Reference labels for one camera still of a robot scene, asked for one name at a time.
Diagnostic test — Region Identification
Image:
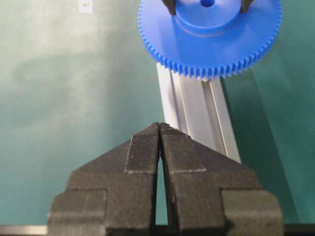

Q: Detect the aluminium extrusion rail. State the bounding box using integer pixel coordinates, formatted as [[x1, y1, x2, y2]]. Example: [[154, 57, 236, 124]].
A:
[[157, 64, 241, 162]]

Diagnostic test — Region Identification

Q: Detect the small white label sticker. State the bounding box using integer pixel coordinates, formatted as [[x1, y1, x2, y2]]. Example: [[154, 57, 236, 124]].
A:
[[78, 0, 93, 14]]

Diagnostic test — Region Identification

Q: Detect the green table mat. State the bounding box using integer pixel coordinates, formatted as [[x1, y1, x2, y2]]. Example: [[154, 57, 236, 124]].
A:
[[0, 0, 315, 225]]

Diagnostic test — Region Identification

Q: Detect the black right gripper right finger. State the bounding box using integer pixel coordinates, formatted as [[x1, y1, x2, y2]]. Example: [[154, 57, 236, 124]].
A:
[[160, 123, 284, 236]]

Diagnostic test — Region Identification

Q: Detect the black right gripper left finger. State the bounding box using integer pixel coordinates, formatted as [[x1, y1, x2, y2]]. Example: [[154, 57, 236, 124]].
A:
[[47, 122, 159, 236]]

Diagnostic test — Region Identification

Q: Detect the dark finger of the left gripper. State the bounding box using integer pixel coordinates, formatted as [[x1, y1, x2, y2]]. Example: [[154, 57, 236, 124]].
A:
[[162, 0, 176, 15], [241, 0, 253, 13]]

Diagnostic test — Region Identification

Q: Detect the large blue plastic gear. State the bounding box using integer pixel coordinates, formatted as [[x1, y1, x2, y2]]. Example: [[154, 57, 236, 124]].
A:
[[138, 0, 283, 80]]

